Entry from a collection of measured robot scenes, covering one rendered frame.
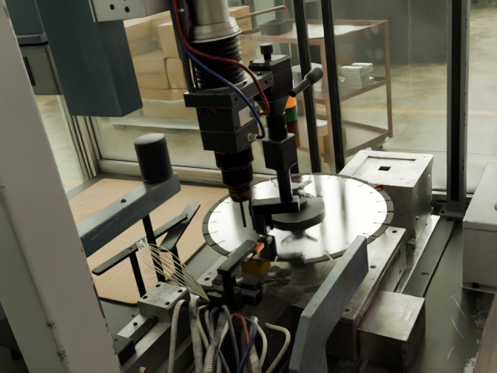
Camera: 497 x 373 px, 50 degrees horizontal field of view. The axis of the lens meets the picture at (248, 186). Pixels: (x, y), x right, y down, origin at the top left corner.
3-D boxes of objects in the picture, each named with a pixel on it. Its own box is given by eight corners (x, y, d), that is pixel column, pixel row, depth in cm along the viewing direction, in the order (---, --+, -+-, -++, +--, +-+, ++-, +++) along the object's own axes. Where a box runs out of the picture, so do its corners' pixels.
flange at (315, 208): (322, 195, 105) (321, 183, 104) (328, 222, 95) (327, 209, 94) (265, 202, 106) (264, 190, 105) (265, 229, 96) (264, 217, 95)
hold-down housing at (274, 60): (280, 160, 92) (264, 39, 83) (304, 163, 89) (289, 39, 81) (260, 173, 88) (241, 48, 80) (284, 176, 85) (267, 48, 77)
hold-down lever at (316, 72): (291, 83, 89) (289, 66, 88) (325, 83, 86) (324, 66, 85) (268, 98, 83) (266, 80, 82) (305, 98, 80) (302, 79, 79)
